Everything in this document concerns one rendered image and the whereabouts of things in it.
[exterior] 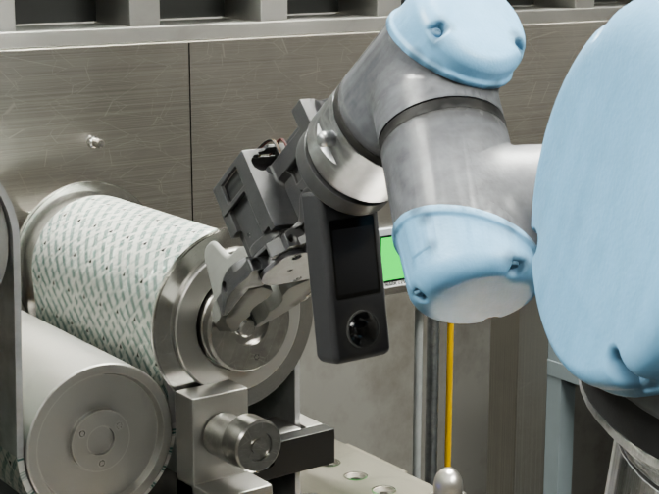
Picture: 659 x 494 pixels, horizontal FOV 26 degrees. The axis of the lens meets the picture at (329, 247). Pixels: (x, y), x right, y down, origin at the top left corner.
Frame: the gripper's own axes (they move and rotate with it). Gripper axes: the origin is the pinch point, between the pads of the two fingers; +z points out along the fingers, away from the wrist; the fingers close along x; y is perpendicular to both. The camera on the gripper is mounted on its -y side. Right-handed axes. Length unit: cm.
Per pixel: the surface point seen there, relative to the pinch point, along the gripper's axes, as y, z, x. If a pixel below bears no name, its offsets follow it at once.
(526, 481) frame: -3, 72, -81
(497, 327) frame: 17, 61, -79
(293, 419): -4.9, 10.0, -7.8
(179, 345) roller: 0.8, 3.6, 3.4
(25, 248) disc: 19.7, 21.6, 4.2
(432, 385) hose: 10, 59, -63
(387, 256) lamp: 18, 32, -42
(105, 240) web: 14.0, 10.6, 2.4
